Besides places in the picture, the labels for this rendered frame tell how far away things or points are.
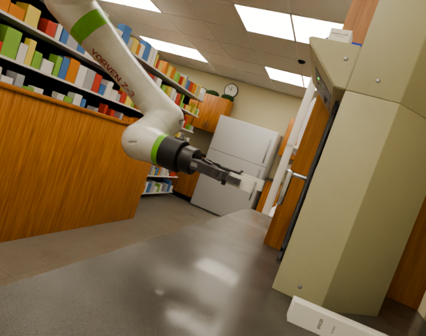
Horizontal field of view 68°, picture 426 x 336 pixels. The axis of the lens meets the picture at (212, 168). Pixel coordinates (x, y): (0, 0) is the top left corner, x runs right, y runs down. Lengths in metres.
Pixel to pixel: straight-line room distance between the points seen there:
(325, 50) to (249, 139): 5.06
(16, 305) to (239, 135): 5.53
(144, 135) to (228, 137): 5.06
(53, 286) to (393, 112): 0.70
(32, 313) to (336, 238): 0.57
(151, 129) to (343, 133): 0.49
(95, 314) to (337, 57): 0.67
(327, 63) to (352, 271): 0.47
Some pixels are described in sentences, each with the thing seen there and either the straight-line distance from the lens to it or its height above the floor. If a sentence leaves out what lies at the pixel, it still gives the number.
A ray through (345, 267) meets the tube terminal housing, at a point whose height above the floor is 1.05.
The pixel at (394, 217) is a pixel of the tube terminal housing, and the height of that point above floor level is 1.18.
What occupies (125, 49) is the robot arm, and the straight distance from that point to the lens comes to 1.01.
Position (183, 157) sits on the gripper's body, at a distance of 0.83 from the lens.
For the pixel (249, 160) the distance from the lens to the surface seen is 5.77.
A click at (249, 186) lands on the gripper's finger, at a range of 0.75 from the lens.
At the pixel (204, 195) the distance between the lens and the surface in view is 6.00.
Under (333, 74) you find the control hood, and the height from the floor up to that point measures 1.44.
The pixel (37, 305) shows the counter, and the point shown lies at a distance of 0.49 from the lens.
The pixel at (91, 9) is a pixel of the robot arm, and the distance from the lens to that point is 1.02.
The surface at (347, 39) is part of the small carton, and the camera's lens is 0.88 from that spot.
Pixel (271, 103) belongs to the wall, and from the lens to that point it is 6.57.
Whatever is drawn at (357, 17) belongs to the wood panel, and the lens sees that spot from 1.24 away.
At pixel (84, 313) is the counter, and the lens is 0.48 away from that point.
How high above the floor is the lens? 1.20
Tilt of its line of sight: 4 degrees down
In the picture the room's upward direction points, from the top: 19 degrees clockwise
